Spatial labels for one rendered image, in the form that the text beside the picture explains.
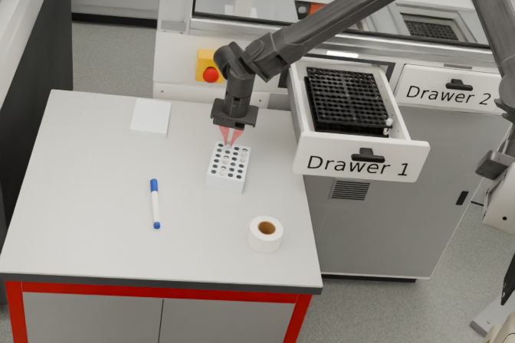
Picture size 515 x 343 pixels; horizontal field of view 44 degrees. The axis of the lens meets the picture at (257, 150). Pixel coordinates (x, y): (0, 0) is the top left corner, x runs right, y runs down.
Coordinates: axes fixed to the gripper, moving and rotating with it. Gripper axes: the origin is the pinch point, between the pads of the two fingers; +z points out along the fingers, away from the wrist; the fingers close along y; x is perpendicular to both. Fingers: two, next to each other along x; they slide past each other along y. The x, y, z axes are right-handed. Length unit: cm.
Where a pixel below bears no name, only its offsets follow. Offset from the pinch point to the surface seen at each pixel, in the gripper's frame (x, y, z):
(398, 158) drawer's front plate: 3.3, -37.5, -8.0
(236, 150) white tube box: 0.8, -2.1, 1.5
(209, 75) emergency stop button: -15.2, 8.1, -6.7
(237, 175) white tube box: 9.1, -3.4, 1.7
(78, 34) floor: -162, 90, 83
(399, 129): -8.3, -38.7, -7.5
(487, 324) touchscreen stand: -26, -98, 77
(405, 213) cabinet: -35, -59, 42
